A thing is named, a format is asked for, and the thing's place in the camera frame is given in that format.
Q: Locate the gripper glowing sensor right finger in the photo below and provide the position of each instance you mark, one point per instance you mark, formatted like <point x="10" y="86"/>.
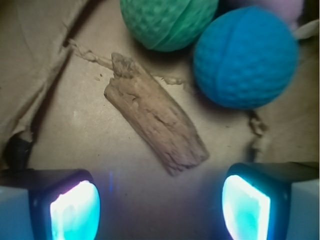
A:
<point x="272" y="201"/>

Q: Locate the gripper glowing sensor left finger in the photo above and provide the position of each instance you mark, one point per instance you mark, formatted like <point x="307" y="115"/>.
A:
<point x="60" y="204"/>

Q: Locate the brown wood chip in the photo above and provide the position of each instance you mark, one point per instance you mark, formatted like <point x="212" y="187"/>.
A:
<point x="154" y="115"/>

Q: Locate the blue dimpled foam ball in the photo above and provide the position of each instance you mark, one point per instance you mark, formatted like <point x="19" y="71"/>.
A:
<point x="245" y="58"/>

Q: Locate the brown paper bag bin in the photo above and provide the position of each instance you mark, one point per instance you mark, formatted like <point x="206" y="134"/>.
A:
<point x="53" y="75"/>

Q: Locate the pink plush toy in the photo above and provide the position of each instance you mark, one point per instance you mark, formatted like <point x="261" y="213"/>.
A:
<point x="287" y="10"/>

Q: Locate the green dimpled foam ball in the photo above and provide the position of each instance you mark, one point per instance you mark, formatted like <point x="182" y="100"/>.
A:
<point x="167" y="25"/>

